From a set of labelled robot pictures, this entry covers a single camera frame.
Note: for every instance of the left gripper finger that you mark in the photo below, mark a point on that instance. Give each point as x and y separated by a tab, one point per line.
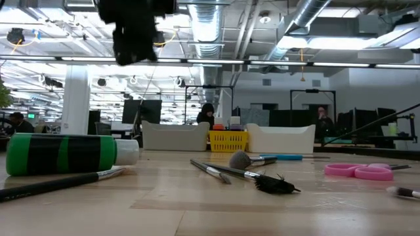
144	46
124	46

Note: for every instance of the orange black-striped paint bottle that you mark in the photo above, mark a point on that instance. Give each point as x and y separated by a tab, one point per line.
218	127

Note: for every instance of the purple paint bottle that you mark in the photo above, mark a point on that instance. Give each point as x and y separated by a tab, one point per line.
235	127

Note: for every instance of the green black-striped paint bottle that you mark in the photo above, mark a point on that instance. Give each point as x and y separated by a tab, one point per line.
65	154

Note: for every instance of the fluffy grey makeup brush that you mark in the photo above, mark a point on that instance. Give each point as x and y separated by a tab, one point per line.
241	160

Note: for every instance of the black bristle brush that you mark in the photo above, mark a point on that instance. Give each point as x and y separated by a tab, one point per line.
272	185

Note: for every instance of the small white-tipped paintbrush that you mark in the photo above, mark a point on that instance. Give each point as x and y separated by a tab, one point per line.
407	192

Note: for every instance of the black ceiling device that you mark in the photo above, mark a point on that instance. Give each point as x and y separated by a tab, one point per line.
15	35
160	37

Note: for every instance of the black computer monitor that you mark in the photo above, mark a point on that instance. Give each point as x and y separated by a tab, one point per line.
365	121
94	121
345	124
149	111

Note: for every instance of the black beam with light strips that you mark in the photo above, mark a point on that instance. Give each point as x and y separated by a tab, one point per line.
213	61

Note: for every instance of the white building pillar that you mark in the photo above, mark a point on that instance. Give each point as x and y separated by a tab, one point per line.
75	108

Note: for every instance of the person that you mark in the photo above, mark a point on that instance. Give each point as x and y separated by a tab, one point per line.
21	126
205	118
323	123

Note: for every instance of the grey plastic bin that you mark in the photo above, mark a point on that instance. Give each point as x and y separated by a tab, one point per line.
175	137

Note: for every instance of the yellow plastic basket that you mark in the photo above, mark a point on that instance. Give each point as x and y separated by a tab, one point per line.
228	141

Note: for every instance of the green artificial plant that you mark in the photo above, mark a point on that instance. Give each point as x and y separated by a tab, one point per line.
4	96

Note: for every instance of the flat silver-ferrule brush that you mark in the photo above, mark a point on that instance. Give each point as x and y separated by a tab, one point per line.
213	172

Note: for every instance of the long thin black paintbrush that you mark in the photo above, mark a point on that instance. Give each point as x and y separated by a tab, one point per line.
49	187

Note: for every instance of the white plastic bin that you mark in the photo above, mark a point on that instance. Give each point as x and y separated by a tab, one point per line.
280	139

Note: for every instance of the green cup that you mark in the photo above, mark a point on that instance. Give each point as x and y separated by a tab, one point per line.
392	128

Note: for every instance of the black metal stand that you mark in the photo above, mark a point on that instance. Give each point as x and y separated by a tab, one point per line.
411	128

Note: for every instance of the black station frame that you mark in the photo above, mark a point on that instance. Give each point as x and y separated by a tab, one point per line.
311	90
210	86

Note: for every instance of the black aluminium table frame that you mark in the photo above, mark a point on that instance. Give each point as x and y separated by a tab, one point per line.
377	153

